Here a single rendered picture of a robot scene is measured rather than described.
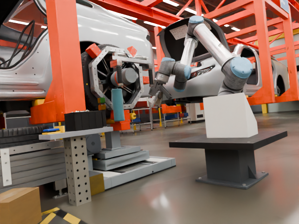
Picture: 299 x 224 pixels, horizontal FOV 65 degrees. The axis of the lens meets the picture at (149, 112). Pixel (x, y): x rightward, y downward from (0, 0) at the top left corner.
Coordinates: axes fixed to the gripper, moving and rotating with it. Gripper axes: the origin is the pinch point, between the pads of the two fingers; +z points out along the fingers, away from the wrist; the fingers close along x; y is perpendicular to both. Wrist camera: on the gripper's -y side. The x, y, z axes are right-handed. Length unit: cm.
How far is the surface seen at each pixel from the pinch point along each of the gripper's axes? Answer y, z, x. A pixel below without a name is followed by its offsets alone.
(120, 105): 31.1, 7.4, -6.1
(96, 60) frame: 61, -20, 0
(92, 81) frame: 57, -3, 2
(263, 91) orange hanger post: -70, -71, -361
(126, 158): 20, 53, -25
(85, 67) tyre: 68, -12, 2
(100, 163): 33, 59, -7
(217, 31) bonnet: 51, -159, -337
